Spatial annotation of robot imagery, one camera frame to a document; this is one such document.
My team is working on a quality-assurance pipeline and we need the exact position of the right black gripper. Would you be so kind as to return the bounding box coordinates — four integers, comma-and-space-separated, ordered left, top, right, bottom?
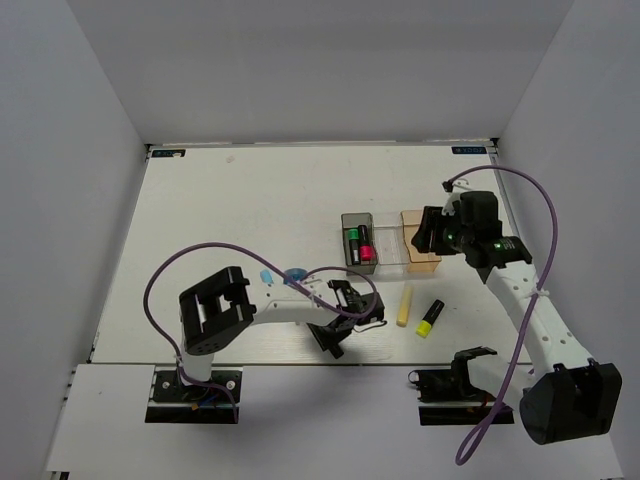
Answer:
411, 206, 473, 255

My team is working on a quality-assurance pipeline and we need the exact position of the pink cap black highlighter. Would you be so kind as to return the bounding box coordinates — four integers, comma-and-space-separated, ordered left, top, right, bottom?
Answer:
357, 224, 375, 262

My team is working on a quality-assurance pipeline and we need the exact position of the pale yellow glue stick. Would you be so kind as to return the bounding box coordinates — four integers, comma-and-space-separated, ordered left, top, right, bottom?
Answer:
396, 284, 414, 328

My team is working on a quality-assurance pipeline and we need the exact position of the green cap black highlighter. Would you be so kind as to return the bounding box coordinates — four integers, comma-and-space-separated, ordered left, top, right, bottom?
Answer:
347, 228, 361, 265

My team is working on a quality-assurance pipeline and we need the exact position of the blue round jar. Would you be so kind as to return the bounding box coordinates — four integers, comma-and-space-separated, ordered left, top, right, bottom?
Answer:
283, 268, 308, 285

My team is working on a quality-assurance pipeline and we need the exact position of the yellow cap black highlighter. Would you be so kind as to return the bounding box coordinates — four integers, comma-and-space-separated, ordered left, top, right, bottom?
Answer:
416, 299, 445, 338

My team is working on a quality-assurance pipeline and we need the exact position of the light blue glue stick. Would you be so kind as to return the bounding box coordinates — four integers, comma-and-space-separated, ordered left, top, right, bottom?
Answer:
260, 269, 274, 284

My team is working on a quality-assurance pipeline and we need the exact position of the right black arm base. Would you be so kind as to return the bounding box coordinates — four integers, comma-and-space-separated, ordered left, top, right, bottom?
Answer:
407, 368, 495, 427

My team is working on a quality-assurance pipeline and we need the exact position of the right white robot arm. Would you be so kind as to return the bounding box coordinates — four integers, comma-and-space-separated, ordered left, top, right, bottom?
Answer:
411, 191, 622, 445

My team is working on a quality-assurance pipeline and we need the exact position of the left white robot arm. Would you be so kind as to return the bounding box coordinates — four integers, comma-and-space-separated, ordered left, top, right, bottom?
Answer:
176, 266, 385, 399

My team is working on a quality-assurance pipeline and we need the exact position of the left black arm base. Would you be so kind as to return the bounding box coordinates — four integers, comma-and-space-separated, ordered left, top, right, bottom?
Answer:
145, 368, 242, 425

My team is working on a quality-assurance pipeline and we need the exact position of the clear transparent bin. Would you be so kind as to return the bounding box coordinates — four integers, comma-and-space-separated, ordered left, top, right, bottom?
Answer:
373, 212, 409, 281

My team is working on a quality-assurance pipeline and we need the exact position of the dark grey transparent bin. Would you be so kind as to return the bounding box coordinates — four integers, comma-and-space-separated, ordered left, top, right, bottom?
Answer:
341, 212, 378, 275

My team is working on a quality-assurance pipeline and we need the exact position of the right blue table label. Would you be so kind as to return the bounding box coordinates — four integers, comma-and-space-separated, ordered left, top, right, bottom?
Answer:
451, 146, 487, 155

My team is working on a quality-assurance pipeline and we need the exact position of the blue table label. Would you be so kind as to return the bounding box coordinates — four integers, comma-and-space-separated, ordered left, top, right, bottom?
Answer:
151, 149, 186, 158
451, 146, 487, 155

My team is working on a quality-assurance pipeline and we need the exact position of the left blue table label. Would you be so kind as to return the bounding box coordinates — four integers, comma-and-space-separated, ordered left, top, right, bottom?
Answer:
151, 149, 186, 158

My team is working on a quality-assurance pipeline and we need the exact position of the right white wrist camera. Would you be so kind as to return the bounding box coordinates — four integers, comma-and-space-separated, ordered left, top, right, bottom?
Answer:
442, 178, 471, 216

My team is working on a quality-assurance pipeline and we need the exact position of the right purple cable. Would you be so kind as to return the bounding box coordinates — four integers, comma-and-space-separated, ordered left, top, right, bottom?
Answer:
447, 165, 560, 466

